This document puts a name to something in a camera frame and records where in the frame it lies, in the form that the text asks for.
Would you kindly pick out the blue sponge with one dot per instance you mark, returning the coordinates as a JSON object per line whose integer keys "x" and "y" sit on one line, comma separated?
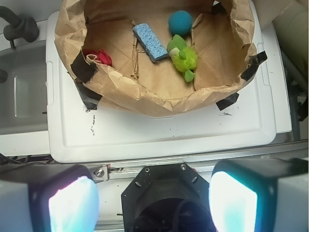
{"x": 150, "y": 42}

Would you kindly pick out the brown paper bag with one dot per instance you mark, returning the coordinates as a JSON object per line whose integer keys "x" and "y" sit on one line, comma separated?
{"x": 222, "y": 36}

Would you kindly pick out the teal foam ball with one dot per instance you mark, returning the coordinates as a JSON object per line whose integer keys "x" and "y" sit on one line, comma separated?
{"x": 180, "y": 23}

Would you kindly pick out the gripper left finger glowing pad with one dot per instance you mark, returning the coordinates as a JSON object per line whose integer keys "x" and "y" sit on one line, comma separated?
{"x": 47, "y": 198}

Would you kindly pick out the red crumpled cloth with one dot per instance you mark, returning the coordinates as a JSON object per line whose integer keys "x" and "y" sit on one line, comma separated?
{"x": 99, "y": 56}

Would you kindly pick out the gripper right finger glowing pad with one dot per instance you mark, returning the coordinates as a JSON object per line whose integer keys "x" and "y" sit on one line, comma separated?
{"x": 260, "y": 195}

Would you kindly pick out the dark grey faucet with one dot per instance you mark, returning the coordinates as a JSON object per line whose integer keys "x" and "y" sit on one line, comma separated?
{"x": 18, "y": 27}

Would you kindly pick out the aluminium frame rail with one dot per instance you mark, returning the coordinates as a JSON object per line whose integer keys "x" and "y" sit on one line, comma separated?
{"x": 202, "y": 162}

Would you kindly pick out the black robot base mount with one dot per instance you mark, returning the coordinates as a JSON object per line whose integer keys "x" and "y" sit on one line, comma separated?
{"x": 167, "y": 198}

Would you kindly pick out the green plush animal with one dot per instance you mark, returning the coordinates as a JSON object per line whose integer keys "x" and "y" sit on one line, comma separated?
{"x": 184, "y": 58}

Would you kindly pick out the white plastic bin lid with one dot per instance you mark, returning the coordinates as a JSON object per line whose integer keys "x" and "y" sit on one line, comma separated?
{"x": 81, "y": 129}

